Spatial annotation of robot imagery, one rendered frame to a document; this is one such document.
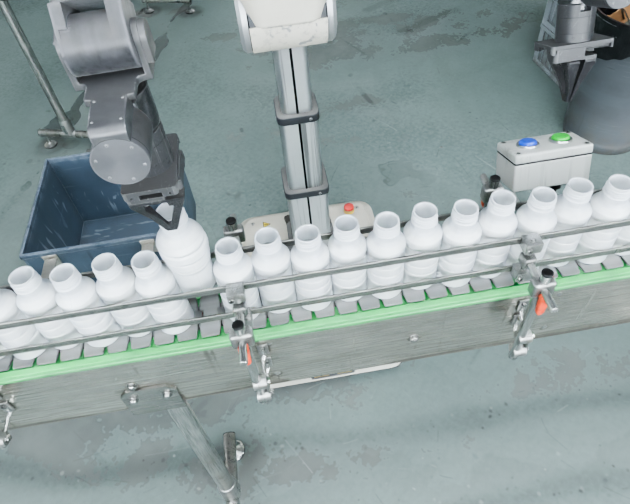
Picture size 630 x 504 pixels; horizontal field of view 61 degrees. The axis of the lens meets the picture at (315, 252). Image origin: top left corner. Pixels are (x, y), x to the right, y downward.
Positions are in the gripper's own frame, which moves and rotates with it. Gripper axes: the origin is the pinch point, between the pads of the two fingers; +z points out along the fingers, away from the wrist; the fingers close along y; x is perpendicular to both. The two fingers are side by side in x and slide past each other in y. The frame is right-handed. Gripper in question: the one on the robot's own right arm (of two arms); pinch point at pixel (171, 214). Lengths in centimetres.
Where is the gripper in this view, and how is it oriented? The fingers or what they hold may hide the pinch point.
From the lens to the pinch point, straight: 74.4
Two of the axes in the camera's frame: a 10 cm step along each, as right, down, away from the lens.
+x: 9.9, -1.6, 0.4
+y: 1.5, 7.5, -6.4
